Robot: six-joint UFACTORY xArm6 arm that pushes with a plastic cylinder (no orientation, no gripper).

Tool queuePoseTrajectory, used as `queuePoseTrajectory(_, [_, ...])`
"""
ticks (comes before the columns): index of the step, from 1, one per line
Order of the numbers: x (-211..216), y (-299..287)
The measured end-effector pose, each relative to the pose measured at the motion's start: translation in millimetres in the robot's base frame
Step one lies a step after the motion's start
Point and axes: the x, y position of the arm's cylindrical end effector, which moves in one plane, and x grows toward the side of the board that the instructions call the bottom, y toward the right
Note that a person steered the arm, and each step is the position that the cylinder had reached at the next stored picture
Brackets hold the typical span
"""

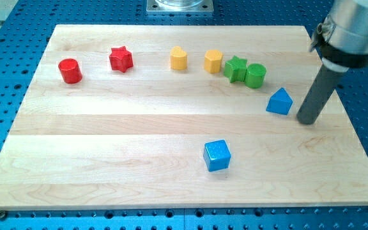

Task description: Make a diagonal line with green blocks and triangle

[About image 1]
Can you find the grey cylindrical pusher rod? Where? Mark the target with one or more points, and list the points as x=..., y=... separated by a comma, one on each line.
x=319, y=93

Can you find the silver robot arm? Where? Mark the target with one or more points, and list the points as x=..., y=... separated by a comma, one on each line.
x=342, y=39

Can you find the blue triangle block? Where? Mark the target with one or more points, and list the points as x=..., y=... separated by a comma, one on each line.
x=280, y=102

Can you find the green cylinder block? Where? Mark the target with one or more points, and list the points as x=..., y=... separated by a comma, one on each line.
x=255, y=75

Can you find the green star block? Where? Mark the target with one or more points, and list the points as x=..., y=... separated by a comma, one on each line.
x=235, y=69

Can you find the yellow hexagon block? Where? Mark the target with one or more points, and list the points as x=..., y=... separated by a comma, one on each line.
x=213, y=61

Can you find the blue cube block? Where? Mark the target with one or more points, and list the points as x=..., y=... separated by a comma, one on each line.
x=216, y=155

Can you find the yellow heart block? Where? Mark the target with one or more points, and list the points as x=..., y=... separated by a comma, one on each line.
x=178, y=58

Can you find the red star block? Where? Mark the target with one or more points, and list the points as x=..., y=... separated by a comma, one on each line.
x=121, y=59

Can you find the wooden board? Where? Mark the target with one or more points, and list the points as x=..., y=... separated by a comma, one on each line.
x=135, y=140

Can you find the red cylinder block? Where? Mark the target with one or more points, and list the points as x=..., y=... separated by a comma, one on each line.
x=70, y=71

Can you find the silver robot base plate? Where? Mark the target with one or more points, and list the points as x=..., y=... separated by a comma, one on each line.
x=178, y=6

